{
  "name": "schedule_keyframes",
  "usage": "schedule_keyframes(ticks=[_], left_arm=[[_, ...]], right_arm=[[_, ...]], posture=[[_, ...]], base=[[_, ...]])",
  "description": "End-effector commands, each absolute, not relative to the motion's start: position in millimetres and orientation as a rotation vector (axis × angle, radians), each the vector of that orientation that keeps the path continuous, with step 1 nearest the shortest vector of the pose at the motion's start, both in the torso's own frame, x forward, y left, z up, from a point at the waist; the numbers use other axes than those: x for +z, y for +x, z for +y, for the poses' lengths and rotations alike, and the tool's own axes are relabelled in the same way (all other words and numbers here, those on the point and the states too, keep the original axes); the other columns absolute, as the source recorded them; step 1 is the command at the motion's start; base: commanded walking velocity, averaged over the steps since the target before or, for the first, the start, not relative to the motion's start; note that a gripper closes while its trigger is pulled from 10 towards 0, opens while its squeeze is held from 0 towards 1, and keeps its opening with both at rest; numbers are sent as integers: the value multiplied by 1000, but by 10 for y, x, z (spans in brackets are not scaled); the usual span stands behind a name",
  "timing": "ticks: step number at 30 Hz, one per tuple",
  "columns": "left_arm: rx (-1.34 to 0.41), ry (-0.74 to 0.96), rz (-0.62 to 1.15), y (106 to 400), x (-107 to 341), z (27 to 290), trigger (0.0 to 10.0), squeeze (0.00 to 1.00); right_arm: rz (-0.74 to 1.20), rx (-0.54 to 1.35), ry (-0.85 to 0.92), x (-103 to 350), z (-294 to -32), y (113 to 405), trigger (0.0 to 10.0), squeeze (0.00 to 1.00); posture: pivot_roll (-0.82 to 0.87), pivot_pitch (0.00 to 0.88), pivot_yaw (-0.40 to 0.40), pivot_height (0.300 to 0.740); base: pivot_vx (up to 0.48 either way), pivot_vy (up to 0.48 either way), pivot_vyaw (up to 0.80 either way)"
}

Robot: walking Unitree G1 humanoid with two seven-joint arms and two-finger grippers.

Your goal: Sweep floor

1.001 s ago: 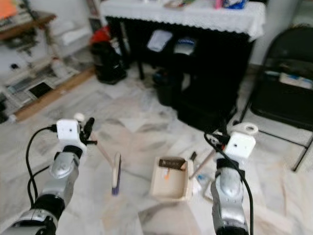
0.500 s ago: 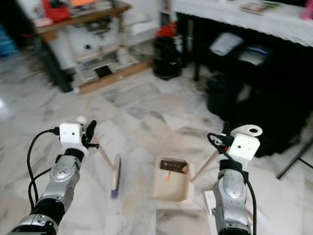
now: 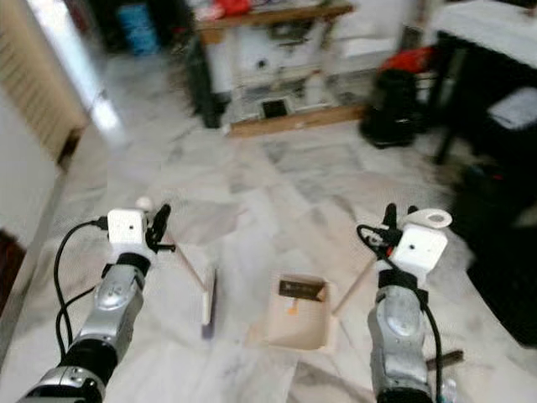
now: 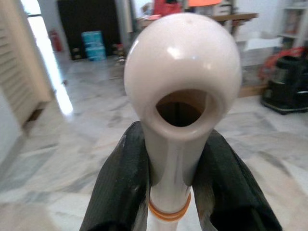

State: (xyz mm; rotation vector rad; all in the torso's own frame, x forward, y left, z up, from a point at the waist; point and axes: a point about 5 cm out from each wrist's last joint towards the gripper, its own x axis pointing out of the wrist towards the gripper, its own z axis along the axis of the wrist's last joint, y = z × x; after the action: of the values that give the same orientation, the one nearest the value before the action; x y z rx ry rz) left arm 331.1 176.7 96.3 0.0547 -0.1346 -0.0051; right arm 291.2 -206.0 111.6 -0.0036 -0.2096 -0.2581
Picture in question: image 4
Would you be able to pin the white box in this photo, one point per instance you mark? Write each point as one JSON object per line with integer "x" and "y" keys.
{"x": 262, "y": 45}

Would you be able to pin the white shelf unit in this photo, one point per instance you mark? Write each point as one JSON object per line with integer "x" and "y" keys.
{"x": 293, "y": 24}

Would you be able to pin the black cabinet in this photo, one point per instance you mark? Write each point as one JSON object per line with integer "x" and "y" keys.
{"x": 89, "y": 16}

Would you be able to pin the wooden table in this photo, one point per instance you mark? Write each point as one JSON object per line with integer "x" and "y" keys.
{"x": 240, "y": 16}

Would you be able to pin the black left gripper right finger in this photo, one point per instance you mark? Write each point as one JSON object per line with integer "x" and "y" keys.
{"x": 231, "y": 192}

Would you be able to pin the cream louvered door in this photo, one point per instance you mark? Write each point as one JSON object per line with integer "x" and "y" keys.
{"x": 16, "y": 62}

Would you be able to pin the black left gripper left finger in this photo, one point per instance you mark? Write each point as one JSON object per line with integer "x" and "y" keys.
{"x": 120, "y": 187}

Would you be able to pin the black and red vacuum cleaner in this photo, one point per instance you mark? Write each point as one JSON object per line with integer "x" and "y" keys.
{"x": 286, "y": 81}

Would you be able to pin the red fire extinguisher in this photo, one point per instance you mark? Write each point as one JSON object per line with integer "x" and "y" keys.
{"x": 56, "y": 41}

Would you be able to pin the stack of blue boxes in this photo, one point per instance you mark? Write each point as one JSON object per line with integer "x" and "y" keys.
{"x": 94, "y": 45}

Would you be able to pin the red bag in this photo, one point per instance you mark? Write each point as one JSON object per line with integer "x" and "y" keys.
{"x": 166, "y": 7}

